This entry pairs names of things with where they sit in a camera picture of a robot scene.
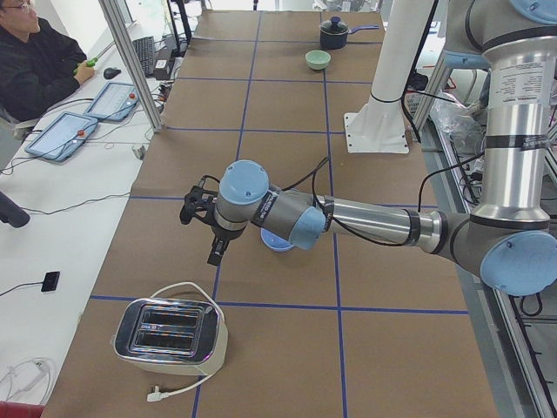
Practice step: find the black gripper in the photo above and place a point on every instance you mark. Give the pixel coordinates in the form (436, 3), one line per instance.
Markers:
(224, 233)

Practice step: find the blue bowl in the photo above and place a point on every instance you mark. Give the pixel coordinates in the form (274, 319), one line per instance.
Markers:
(274, 242)

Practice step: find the green bowl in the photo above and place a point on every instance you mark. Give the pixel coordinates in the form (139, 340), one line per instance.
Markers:
(317, 60)

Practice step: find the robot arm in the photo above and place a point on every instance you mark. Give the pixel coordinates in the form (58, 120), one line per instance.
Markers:
(505, 239)

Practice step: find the white toaster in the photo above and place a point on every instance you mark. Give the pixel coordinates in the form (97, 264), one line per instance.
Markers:
(171, 336)

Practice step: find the small black square device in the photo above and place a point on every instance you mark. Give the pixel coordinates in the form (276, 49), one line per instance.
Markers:
(50, 282)

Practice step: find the far blue teach pendant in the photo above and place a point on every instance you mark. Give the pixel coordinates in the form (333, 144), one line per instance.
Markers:
(114, 102)

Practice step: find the blue teach pendant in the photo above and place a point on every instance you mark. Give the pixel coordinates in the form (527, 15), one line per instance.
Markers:
(62, 137)
(114, 102)

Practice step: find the near blue teach pendant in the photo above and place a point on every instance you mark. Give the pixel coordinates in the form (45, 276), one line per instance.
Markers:
(62, 137)

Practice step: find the black computer mouse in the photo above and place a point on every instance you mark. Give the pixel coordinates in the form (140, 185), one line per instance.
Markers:
(111, 72)

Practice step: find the black keyboard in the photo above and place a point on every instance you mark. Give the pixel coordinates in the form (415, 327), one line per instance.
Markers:
(145, 51)

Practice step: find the dark blue saucepan with lid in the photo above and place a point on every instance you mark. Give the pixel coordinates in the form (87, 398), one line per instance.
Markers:
(334, 32)

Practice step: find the person in black jacket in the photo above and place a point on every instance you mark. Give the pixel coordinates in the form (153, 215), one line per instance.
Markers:
(40, 66)

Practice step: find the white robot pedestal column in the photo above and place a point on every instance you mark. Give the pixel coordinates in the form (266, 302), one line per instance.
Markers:
(379, 126)

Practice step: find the white charger with cable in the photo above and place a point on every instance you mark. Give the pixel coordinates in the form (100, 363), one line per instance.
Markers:
(28, 381)

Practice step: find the aluminium frame post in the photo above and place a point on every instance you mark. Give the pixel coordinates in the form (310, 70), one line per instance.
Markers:
(115, 20)

